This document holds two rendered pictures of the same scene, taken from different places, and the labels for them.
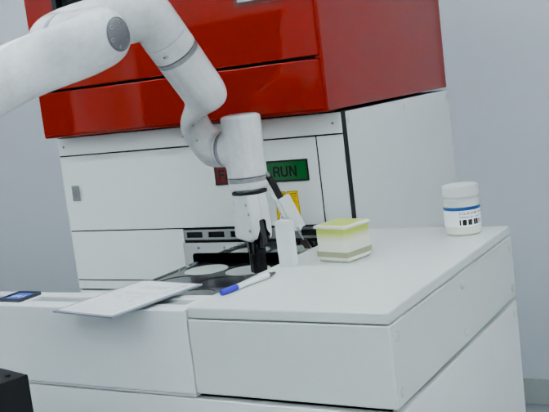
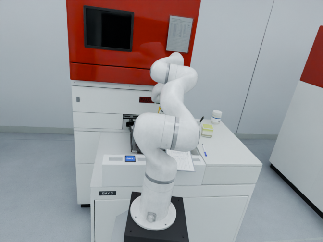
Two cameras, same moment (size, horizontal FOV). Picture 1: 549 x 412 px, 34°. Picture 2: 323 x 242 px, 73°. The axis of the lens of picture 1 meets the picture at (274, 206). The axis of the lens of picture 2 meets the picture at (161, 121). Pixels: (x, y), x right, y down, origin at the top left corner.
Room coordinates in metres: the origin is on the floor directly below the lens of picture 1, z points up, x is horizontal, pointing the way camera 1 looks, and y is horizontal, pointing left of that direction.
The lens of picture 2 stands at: (0.85, 1.05, 1.62)
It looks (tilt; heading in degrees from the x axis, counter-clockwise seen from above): 24 degrees down; 317
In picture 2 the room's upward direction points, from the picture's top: 7 degrees clockwise
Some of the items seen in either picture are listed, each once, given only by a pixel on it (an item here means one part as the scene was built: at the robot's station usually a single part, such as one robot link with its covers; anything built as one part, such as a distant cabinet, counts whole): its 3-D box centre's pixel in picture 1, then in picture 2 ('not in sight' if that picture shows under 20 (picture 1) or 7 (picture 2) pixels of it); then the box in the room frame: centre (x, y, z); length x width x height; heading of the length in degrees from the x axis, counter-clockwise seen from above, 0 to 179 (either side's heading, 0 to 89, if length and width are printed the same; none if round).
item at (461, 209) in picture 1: (461, 208); (216, 117); (1.74, -0.36, 1.01); 0.07 x 0.07 x 0.10
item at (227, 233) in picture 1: (262, 233); (151, 117); (2.06, 0.04, 0.96); 0.44 x 0.01 x 0.02; 59
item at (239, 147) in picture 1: (242, 145); not in sight; (1.90, 0.05, 1.18); 0.09 x 0.08 x 0.13; 50
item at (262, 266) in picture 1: (261, 257); not in sight; (1.88, 0.04, 0.94); 0.03 x 0.03 x 0.07; 23
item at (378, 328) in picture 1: (370, 301); (212, 146); (1.58, -0.15, 0.89); 0.62 x 0.35 x 0.14; 149
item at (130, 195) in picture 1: (198, 208); (129, 108); (2.16, 0.18, 1.02); 0.82 x 0.03 x 0.40; 59
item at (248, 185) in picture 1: (247, 183); not in sight; (1.89, 0.05, 1.09); 0.09 x 0.08 x 0.03; 23
